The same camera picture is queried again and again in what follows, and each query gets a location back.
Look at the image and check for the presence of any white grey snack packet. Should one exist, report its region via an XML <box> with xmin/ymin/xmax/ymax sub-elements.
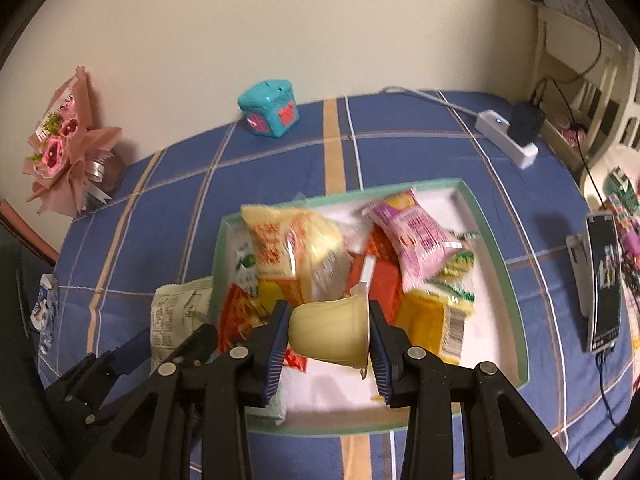
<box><xmin>150</xmin><ymin>276</ymin><xmax>216</xmax><ymax>376</ymax></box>

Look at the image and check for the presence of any white power cable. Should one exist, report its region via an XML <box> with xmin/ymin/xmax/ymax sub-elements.
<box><xmin>382</xmin><ymin>86</ymin><xmax>483</xmax><ymax>118</ymax></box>

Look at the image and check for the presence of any white phone stand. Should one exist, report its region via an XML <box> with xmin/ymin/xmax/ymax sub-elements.
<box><xmin>565</xmin><ymin>232</ymin><xmax>593</xmax><ymax>318</ymax></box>

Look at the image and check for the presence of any green cracker packet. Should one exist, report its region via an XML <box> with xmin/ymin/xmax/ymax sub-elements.
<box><xmin>425</xmin><ymin>230</ymin><xmax>481</xmax><ymax>318</ymax></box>

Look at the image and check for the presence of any blue and white crumpled wrapper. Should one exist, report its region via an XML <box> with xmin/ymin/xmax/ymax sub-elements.
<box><xmin>31</xmin><ymin>272</ymin><xmax>61</xmax><ymax>356</ymax></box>

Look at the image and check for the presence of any dark red snack packet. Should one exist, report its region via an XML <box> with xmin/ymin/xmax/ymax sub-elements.
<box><xmin>345</xmin><ymin>252</ymin><xmax>403</xmax><ymax>326</ymax></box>

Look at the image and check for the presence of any black smartphone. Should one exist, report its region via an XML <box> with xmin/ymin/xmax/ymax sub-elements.
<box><xmin>585</xmin><ymin>211</ymin><xmax>623</xmax><ymax>356</ymax></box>

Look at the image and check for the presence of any black charger plug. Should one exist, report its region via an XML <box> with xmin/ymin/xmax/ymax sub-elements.
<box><xmin>509</xmin><ymin>101</ymin><xmax>546</xmax><ymax>145</ymax></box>

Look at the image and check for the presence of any pink snack packet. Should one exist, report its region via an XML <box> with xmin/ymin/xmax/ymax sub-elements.
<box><xmin>362</xmin><ymin>187</ymin><xmax>473</xmax><ymax>295</ymax></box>

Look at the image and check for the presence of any white power strip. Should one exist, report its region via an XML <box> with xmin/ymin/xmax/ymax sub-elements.
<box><xmin>474</xmin><ymin>110</ymin><xmax>539</xmax><ymax>168</ymax></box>

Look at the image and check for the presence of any pink paper flower bouquet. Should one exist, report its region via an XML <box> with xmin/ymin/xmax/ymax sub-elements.
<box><xmin>24</xmin><ymin>66</ymin><xmax>126</xmax><ymax>218</ymax></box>

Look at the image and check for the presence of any dark cabinet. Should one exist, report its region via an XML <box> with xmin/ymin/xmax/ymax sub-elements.
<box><xmin>0</xmin><ymin>220</ymin><xmax>56</xmax><ymax>411</ymax></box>

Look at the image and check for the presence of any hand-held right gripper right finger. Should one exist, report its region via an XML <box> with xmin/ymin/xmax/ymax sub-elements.
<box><xmin>367</xmin><ymin>299</ymin><xmax>583</xmax><ymax>480</ymax></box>

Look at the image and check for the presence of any teal house-shaped box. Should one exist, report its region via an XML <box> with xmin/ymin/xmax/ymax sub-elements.
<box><xmin>236</xmin><ymin>79</ymin><xmax>301</xmax><ymax>138</ymax></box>

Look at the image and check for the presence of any white box with green rim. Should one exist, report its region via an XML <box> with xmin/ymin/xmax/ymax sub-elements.
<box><xmin>207</xmin><ymin>176</ymin><xmax>530</xmax><ymax>436</ymax></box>

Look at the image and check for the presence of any pink patterned pouch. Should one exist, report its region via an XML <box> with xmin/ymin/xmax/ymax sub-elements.
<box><xmin>557</xmin><ymin>120</ymin><xmax>593</xmax><ymax>148</ymax></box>

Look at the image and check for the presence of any reddish wooden rail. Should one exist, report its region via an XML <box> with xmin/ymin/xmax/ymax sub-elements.
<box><xmin>0</xmin><ymin>199</ymin><xmax>60</xmax><ymax>266</ymax></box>

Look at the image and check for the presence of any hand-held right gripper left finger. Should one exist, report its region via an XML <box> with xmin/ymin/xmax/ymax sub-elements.
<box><xmin>75</xmin><ymin>300</ymin><xmax>294</xmax><ymax>480</ymax></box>

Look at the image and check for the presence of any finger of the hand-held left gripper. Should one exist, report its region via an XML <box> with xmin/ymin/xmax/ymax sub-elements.
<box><xmin>162</xmin><ymin>323</ymin><xmax>221</xmax><ymax>368</ymax></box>
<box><xmin>107</xmin><ymin>329</ymin><xmax>153</xmax><ymax>376</ymax></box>

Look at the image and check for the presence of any pile of colourful small boxes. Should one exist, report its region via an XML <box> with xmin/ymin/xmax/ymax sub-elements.
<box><xmin>602</xmin><ymin>167</ymin><xmax>640</xmax><ymax>266</ymax></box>

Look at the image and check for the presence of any green and white biscuit packet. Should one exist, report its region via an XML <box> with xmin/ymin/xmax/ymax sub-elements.
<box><xmin>232</xmin><ymin>240</ymin><xmax>261</xmax><ymax>286</ymax></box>

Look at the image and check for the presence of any blue plaid bedsheet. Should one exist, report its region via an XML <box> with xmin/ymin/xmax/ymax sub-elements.
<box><xmin>35</xmin><ymin>90</ymin><xmax>636</xmax><ymax>480</ymax></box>

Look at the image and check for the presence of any cream pudding cup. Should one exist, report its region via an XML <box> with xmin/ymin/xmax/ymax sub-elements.
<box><xmin>289</xmin><ymin>294</ymin><xmax>372</xmax><ymax>380</ymax></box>

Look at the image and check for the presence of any yellow cake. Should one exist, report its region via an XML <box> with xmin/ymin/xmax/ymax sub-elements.
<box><xmin>395</xmin><ymin>290</ymin><xmax>476</xmax><ymax>366</ymax></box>

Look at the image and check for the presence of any yellow snack packet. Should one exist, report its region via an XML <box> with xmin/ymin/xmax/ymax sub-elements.
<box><xmin>241</xmin><ymin>204</ymin><xmax>353</xmax><ymax>303</ymax></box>

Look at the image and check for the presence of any white wooden furniture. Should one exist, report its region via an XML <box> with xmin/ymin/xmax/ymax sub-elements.
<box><xmin>530</xmin><ymin>5</ymin><xmax>640</xmax><ymax>201</ymax></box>

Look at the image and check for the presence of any red patterned long packet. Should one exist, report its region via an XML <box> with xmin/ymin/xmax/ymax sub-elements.
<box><xmin>367</xmin><ymin>225</ymin><xmax>401</xmax><ymax>263</ymax></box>

